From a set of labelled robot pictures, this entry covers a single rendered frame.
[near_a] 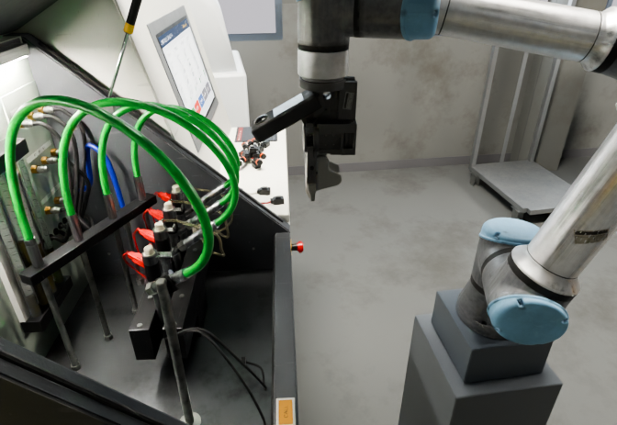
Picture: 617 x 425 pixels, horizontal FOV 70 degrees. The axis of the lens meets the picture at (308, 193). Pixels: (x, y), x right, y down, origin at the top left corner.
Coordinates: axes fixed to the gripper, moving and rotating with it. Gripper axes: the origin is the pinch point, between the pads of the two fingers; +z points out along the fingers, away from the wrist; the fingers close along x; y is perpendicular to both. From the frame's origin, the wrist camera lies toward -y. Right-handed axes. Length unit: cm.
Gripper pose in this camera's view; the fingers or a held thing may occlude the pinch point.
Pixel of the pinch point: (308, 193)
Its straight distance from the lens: 76.1
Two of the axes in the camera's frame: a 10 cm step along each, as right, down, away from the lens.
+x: -0.6, -4.8, 8.8
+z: 0.0, 8.8, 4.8
